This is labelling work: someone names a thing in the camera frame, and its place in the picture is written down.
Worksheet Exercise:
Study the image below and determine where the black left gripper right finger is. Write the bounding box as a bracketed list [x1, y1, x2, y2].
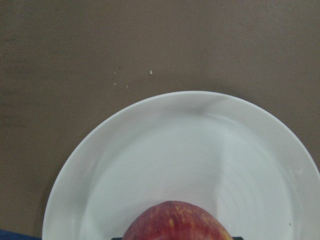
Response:
[232, 236, 244, 240]

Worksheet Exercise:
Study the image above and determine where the red yellow apple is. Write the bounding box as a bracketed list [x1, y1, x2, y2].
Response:
[122, 201, 233, 240]

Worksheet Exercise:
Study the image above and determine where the white round plate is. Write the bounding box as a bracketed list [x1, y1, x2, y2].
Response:
[42, 91, 320, 240]

